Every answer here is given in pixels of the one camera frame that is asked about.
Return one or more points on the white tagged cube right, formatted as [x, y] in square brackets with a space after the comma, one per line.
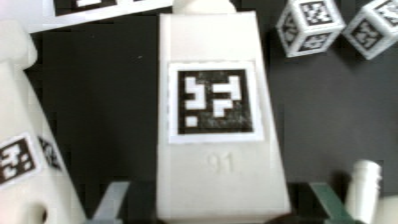
[372, 29]

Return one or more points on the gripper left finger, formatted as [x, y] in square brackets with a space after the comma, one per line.
[109, 207]

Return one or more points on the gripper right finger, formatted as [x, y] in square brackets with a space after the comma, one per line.
[331, 205]

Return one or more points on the white tagged cube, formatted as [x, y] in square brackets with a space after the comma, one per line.
[372, 29]
[310, 26]

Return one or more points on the white tagged cube left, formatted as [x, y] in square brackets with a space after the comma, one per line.
[310, 26]

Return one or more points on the white chair seat part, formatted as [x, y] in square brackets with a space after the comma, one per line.
[371, 209]

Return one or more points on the white chair back frame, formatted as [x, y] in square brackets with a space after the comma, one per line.
[38, 195]

